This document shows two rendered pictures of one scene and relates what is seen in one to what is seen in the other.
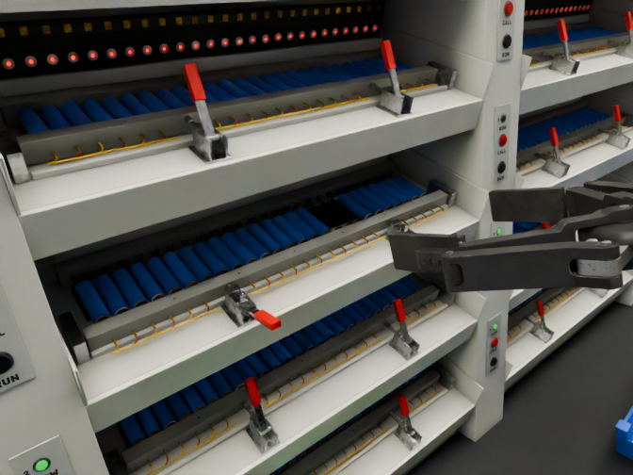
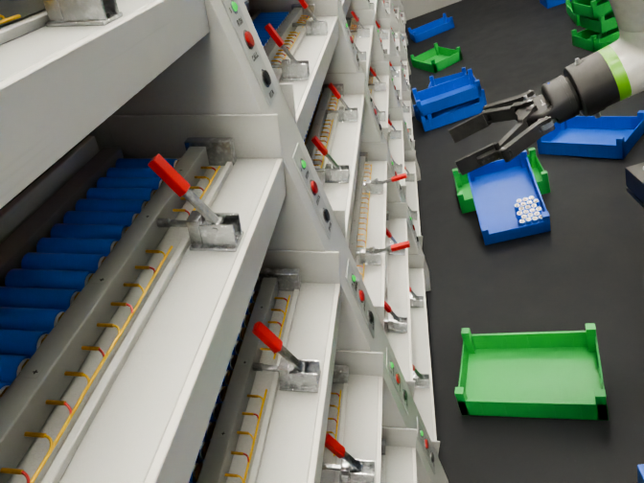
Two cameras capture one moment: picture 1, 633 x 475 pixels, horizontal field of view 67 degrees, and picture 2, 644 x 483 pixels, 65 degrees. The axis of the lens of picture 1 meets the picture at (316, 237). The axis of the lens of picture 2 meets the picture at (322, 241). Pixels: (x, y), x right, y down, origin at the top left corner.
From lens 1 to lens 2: 0.68 m
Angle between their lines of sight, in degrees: 32
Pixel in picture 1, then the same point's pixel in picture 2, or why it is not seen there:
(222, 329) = (376, 270)
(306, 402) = (393, 302)
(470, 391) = (417, 263)
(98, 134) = not seen: hidden behind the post
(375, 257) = (378, 203)
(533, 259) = (530, 133)
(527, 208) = (470, 128)
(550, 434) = (455, 260)
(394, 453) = (419, 314)
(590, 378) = (442, 225)
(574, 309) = (409, 195)
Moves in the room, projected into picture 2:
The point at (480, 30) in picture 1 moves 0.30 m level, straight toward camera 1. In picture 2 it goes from (348, 57) to (427, 64)
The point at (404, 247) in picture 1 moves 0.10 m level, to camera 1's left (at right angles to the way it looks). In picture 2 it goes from (466, 162) to (436, 195)
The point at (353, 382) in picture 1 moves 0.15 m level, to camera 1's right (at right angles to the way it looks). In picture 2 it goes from (398, 280) to (431, 241)
